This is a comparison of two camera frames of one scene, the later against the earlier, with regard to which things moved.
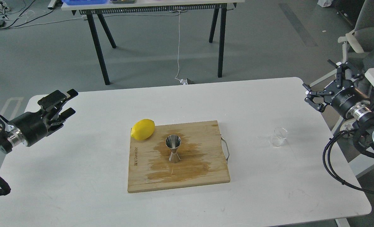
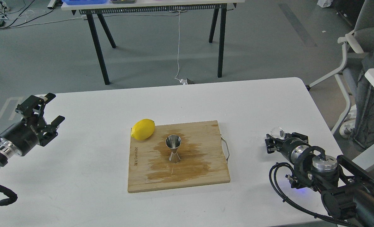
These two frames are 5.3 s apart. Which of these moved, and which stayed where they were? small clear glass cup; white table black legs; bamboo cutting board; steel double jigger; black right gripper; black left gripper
Moved: black right gripper; black left gripper
Stayed: small clear glass cup; bamboo cutting board; white table black legs; steel double jigger
